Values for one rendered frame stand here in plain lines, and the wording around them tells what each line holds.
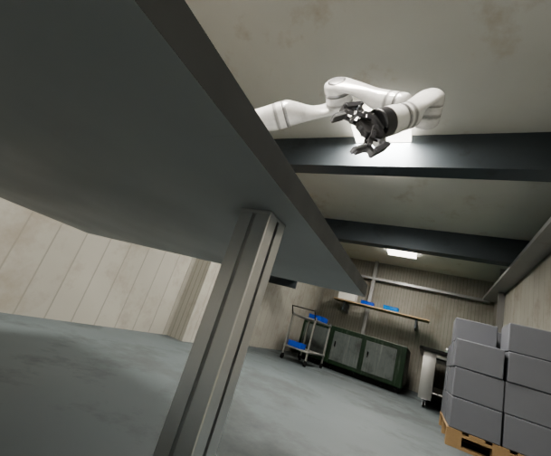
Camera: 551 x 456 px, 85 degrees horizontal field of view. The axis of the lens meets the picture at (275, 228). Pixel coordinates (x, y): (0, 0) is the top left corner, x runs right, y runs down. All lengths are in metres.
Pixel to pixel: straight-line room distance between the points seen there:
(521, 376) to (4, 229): 4.08
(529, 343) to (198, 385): 3.13
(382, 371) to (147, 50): 6.06
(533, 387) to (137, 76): 3.33
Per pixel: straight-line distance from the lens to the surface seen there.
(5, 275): 2.89
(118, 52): 0.31
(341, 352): 6.29
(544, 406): 3.39
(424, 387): 5.52
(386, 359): 6.16
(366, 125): 0.79
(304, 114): 1.11
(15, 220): 2.84
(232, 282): 0.48
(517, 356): 3.36
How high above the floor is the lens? 0.50
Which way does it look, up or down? 17 degrees up
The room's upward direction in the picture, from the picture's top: 18 degrees clockwise
